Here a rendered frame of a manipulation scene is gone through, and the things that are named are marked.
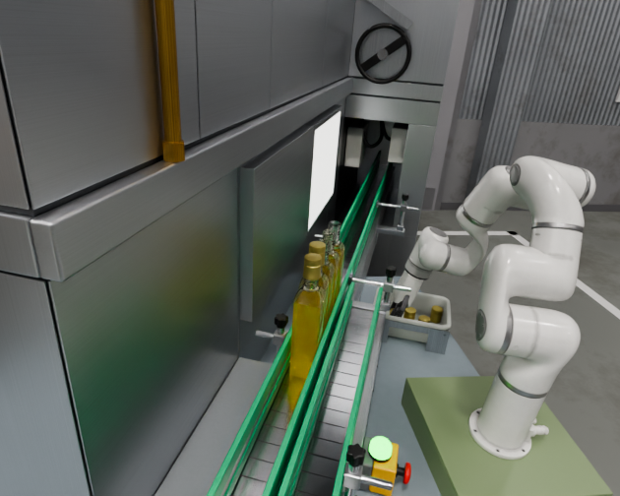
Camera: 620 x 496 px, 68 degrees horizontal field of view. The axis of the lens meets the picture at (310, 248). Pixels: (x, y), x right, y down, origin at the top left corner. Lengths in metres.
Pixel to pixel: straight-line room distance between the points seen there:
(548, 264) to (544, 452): 0.42
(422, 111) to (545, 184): 1.08
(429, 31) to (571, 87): 3.33
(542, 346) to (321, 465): 0.44
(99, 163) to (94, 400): 0.27
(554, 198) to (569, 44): 4.16
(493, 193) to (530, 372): 0.38
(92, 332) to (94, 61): 0.28
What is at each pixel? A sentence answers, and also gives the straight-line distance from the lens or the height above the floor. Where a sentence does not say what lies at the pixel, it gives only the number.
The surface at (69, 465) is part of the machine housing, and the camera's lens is 0.66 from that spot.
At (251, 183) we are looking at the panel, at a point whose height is 1.29.
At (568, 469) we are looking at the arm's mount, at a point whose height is 0.81.
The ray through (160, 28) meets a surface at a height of 1.55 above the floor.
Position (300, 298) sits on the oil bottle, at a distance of 0.91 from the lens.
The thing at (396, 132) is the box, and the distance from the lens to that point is 2.06.
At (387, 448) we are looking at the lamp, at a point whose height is 0.85.
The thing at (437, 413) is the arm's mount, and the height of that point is 0.82.
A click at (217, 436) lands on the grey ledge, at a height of 0.88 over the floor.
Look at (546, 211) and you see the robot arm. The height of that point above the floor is 1.29.
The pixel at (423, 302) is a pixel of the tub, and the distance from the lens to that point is 1.48.
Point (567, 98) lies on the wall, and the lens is 5.14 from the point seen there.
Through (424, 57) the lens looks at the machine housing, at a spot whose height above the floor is 1.49.
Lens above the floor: 1.56
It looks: 26 degrees down
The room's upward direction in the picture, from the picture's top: 4 degrees clockwise
